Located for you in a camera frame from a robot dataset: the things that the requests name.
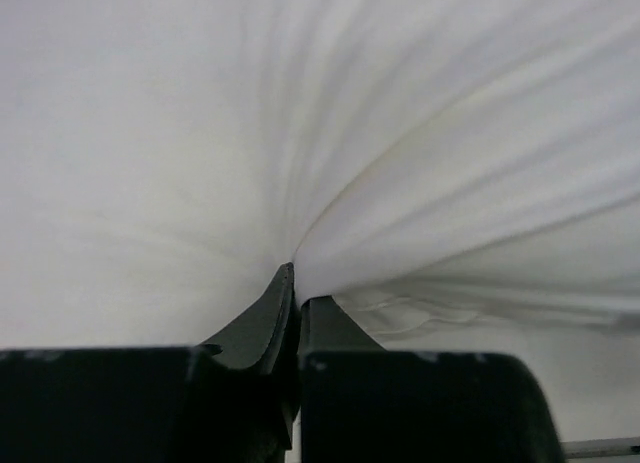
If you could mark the white pillow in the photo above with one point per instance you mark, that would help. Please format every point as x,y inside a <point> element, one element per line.
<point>426,161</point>

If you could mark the aluminium table frame rail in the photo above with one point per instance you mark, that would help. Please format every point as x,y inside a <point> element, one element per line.
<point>603,449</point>

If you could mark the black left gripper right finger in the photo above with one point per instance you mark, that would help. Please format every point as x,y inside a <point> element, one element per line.
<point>363,403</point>

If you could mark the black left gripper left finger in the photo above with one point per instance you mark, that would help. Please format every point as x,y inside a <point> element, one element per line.
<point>231,398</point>

